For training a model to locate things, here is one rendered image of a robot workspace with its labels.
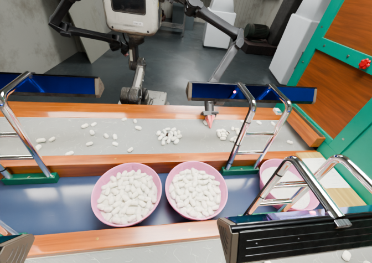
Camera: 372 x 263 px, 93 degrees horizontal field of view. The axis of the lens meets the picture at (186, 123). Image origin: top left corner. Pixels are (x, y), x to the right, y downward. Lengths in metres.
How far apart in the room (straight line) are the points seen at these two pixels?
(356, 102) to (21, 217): 1.50
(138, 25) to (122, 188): 0.96
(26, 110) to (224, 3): 4.64
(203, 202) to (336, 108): 0.84
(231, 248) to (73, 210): 0.67
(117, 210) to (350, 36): 1.31
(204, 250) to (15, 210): 0.74
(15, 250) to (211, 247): 0.54
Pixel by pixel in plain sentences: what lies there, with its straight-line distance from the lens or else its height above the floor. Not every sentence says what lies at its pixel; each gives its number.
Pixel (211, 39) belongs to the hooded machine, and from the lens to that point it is 5.24.
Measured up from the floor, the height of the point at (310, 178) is 1.12.
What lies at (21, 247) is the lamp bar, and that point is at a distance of 0.45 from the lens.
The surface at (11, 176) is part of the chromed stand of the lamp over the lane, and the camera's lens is 1.06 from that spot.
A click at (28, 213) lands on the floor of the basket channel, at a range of 0.98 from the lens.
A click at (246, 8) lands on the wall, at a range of 9.12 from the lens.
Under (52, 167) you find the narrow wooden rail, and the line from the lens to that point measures 0.97.
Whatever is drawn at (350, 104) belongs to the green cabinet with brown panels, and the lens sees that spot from 1.17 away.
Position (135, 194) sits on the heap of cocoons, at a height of 0.74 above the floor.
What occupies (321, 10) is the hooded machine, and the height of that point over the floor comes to 1.29.
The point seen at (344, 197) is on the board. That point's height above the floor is 0.78.
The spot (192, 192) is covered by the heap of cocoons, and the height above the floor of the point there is 0.74.
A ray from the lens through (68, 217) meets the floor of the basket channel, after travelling 0.90.
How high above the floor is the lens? 1.44
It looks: 39 degrees down
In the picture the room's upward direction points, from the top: 8 degrees clockwise
